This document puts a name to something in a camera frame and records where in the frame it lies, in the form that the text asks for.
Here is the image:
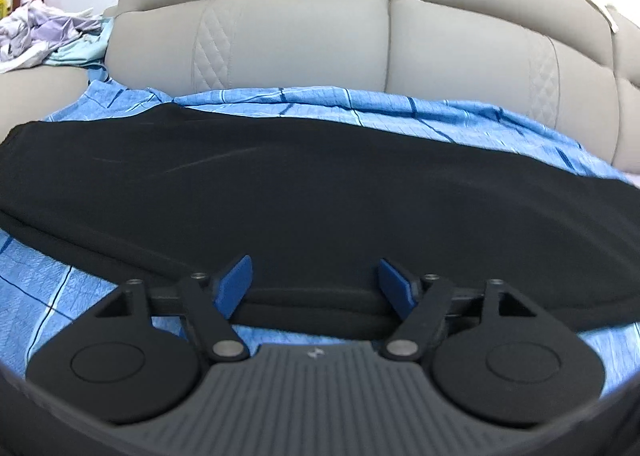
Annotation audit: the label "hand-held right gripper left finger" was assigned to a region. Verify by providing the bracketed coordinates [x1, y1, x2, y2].
[92, 255, 253, 364]

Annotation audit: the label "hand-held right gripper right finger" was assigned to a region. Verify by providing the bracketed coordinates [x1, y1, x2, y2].
[377, 259, 546, 363]

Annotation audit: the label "black pants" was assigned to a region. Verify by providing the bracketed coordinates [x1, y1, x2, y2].
[0, 104, 640, 337]

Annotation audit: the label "blue checked bed sheet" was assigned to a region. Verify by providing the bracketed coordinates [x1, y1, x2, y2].
[0, 79, 640, 379]

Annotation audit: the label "grey upholstered headboard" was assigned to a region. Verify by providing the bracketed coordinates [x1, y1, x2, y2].
[0, 0, 640, 177]

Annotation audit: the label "light teal garment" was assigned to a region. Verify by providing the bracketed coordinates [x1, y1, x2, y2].
[47, 16, 117, 68]

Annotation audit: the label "lavender white crumpled clothes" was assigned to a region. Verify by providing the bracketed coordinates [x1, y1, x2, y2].
[0, 0, 103, 74]

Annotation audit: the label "white headboard tag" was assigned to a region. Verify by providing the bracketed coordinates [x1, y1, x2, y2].
[604, 3, 622, 36]

